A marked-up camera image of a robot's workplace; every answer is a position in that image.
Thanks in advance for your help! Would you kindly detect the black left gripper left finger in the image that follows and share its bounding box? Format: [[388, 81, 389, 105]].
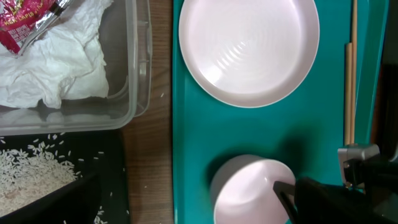
[[1, 173, 102, 224]]

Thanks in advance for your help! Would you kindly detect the white napkin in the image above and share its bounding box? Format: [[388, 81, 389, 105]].
[[1, 0, 113, 109]]

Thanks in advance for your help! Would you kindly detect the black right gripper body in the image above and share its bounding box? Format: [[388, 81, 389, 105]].
[[343, 149, 397, 223]]

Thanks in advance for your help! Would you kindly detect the black plastic tray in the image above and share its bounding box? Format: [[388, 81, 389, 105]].
[[1, 130, 131, 224]]

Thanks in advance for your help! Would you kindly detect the grey dishwasher rack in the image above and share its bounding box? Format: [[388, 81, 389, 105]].
[[371, 0, 397, 161]]

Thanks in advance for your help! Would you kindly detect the teal serving tray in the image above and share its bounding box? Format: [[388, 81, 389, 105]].
[[172, 0, 390, 224]]

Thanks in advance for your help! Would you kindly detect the wooden chopstick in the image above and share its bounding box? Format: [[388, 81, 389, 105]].
[[350, 0, 358, 144], [344, 42, 353, 145]]

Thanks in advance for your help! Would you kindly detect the pile of rice grains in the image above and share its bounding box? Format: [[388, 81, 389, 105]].
[[0, 132, 130, 224]]

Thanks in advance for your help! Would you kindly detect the clear plastic waste bin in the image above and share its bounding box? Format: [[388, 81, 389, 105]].
[[1, 0, 152, 136]]

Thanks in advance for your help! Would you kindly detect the large pink plate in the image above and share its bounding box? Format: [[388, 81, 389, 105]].
[[178, 0, 320, 108]]

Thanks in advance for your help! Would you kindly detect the red foil wrapper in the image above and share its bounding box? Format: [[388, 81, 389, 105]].
[[1, 0, 73, 57]]

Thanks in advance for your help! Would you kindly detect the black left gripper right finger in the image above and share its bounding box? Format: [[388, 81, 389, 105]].
[[273, 178, 395, 224]]

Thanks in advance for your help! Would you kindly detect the small pink bowl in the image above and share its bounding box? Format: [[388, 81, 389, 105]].
[[210, 154, 295, 224]]

